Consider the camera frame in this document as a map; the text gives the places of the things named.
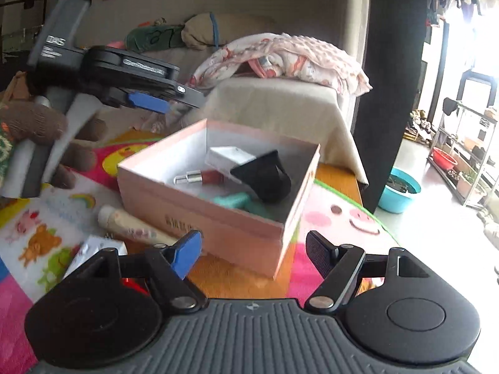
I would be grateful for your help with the blue plastic basin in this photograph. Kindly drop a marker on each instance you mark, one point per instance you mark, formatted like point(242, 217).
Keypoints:
point(401, 191)

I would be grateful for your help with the beige pillow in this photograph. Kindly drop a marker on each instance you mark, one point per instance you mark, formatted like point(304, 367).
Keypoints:
point(226, 27)

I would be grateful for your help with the metal shelf rack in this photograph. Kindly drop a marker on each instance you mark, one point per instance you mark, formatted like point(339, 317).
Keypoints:
point(467, 152)

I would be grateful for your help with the black plastic holder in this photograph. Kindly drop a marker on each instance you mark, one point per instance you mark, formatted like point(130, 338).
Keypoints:
point(265, 179)

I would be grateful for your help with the beige covered sofa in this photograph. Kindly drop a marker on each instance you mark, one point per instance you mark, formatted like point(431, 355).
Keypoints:
point(273, 109)

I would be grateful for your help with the cream cosmetic tube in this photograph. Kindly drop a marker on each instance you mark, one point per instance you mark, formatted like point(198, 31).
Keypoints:
point(132, 228)

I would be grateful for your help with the person's left hand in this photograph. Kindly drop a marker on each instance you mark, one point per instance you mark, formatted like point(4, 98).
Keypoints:
point(35, 122)

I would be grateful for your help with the red lip gloss bottle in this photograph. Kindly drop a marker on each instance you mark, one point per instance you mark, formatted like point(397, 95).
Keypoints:
point(202, 178)

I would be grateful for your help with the green plush toy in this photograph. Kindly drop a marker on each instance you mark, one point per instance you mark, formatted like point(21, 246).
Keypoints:
point(154, 35)

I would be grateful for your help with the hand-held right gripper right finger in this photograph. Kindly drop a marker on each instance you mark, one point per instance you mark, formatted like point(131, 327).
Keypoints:
point(319, 253)

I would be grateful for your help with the white cube charger plug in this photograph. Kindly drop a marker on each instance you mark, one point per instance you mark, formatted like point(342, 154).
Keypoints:
point(95, 255)

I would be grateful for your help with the white rectangular carton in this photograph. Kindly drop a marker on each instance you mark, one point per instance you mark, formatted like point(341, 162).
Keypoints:
point(230, 157)

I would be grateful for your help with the red plastic basin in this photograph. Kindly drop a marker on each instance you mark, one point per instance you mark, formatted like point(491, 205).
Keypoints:
point(444, 160)

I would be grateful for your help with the pink printed blanket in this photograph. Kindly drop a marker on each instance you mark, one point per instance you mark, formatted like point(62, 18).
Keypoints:
point(288, 56)

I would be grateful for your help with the pink cardboard box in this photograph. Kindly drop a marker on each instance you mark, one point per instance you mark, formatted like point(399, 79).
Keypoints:
point(234, 218)

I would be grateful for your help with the mint green handheld tool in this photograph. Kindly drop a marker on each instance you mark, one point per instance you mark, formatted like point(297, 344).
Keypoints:
point(234, 201)

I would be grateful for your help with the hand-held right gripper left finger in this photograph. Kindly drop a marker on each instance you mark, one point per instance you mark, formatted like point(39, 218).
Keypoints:
point(186, 253)

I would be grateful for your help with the dark curtain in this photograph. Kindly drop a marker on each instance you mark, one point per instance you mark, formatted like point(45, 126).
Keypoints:
point(393, 85)

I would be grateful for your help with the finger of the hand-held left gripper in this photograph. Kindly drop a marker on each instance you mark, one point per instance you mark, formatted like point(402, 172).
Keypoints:
point(189, 95)
point(150, 102)

